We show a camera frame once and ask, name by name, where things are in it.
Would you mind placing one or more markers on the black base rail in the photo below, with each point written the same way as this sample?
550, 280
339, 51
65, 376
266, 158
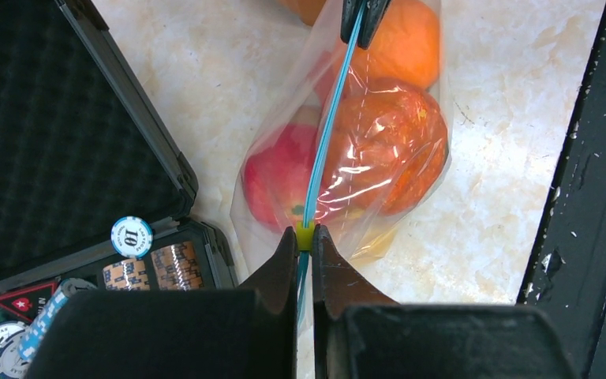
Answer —
566, 273

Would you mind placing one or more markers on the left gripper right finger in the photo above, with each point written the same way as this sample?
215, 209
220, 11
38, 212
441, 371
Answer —
359, 332

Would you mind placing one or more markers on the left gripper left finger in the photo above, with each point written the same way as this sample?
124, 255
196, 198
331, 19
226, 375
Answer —
246, 332

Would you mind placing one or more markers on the white blue poker chip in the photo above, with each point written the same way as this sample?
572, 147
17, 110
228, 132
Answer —
131, 237

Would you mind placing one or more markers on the orange tangerine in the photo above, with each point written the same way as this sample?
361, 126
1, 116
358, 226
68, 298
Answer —
406, 46

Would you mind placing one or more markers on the small orange pumpkin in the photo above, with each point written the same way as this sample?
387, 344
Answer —
388, 147

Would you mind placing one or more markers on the red apple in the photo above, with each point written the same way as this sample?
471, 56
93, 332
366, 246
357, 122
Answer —
275, 180

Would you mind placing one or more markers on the black poker chip case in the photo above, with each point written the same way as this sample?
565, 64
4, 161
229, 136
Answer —
81, 146

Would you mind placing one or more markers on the clear zip top bag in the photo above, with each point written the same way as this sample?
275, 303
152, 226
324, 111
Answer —
318, 81

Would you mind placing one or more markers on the yellow zipper slider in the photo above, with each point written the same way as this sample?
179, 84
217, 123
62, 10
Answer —
304, 234

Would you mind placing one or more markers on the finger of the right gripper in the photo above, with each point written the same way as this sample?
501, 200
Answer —
372, 13
349, 19

